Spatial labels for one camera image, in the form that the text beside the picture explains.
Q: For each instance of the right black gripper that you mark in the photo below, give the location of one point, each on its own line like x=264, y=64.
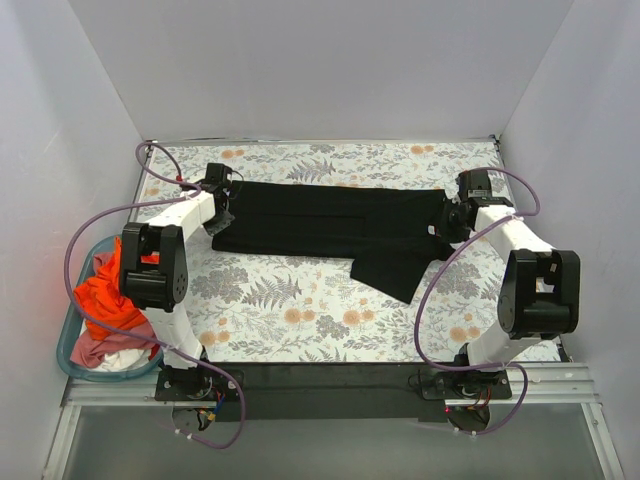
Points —
x=447, y=220

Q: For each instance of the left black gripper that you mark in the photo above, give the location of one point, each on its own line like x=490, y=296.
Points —
x=223, y=218

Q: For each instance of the black t shirt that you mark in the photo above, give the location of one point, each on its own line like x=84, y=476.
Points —
x=388, y=234

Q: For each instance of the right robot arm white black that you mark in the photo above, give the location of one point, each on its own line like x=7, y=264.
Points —
x=540, y=292

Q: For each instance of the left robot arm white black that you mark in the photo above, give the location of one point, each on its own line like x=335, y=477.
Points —
x=153, y=262

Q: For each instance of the floral patterned table mat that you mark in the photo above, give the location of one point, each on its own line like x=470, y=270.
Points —
x=289, y=309

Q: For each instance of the orange t shirt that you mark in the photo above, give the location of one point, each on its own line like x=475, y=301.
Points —
x=100, y=297

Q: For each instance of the white t shirt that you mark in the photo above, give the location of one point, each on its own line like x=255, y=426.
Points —
x=124, y=360

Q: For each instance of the teal plastic laundry basket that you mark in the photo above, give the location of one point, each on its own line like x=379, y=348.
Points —
x=74, y=325

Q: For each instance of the pink t shirt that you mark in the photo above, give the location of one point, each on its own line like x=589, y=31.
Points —
x=89, y=353

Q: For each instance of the aluminium frame rail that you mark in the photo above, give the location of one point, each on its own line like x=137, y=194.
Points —
x=552, y=427

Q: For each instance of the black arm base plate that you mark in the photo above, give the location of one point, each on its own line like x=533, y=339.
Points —
x=305, y=391

